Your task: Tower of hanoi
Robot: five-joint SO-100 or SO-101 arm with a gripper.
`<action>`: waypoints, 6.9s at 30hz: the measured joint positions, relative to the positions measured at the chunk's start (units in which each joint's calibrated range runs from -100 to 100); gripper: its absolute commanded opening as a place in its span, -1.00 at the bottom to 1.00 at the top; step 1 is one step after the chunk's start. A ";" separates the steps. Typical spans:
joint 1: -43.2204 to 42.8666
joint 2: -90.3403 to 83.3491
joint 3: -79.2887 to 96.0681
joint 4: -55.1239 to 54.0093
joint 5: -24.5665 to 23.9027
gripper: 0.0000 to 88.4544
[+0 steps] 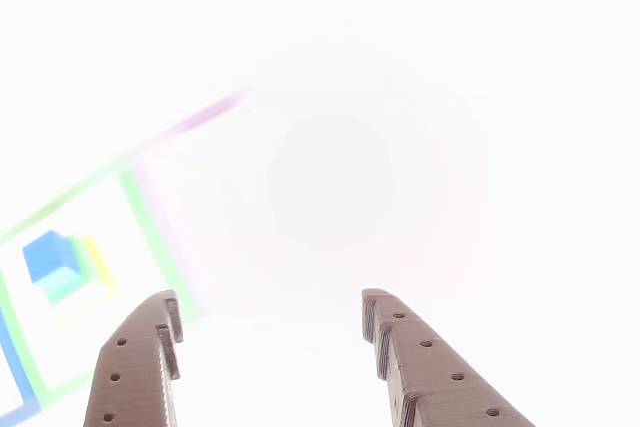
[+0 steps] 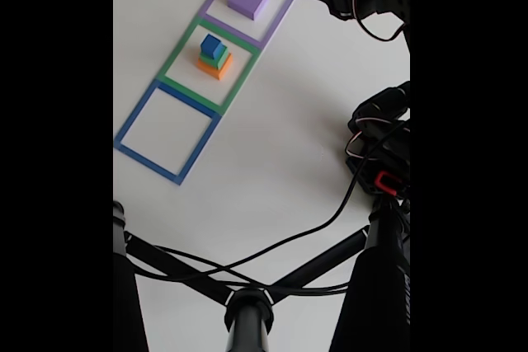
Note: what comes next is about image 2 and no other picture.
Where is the small blue block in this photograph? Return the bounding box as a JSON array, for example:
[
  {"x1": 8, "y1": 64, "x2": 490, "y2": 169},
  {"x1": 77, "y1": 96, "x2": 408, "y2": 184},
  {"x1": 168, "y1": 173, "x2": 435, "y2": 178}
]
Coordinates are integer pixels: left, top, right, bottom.
[{"x1": 200, "y1": 34, "x2": 225, "y2": 60}]

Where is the green block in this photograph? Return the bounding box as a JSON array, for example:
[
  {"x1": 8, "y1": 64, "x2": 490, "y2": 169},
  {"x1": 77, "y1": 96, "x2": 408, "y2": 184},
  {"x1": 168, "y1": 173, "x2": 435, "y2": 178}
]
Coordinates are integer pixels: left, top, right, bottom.
[{"x1": 199, "y1": 48, "x2": 230, "y2": 70}]

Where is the blue square frame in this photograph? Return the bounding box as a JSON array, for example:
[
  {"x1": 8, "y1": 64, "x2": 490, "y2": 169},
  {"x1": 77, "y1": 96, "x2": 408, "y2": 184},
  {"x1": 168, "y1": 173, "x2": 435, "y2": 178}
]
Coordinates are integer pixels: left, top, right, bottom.
[{"x1": 114, "y1": 78, "x2": 222, "y2": 186}]

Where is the purple square frame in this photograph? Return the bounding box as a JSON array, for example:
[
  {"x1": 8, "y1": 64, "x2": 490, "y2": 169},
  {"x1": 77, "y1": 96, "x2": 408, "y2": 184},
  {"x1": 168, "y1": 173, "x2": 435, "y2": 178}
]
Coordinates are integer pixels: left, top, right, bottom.
[{"x1": 200, "y1": 0, "x2": 299, "y2": 50}]

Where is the green square frame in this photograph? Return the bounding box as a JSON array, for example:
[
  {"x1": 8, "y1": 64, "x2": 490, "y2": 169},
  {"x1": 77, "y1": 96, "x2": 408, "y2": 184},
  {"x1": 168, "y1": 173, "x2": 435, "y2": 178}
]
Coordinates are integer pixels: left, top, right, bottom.
[{"x1": 156, "y1": 16, "x2": 262, "y2": 117}]

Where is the orange block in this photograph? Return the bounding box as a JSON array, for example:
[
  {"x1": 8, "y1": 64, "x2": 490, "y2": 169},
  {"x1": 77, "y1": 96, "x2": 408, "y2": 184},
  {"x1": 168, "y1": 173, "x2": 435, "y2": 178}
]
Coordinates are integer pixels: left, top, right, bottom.
[{"x1": 196, "y1": 53, "x2": 234, "y2": 82}]

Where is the black tripod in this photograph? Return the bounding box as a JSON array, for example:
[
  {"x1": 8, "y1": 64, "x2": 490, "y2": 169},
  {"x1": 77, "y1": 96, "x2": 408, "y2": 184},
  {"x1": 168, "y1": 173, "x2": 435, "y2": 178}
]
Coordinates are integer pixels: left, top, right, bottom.
[{"x1": 113, "y1": 199, "x2": 411, "y2": 352}]

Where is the red clamp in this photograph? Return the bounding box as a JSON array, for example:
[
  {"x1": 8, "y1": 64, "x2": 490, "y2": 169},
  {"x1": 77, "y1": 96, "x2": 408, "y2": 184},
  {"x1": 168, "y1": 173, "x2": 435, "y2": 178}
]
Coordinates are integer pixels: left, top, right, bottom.
[{"x1": 374, "y1": 171, "x2": 403, "y2": 197}]

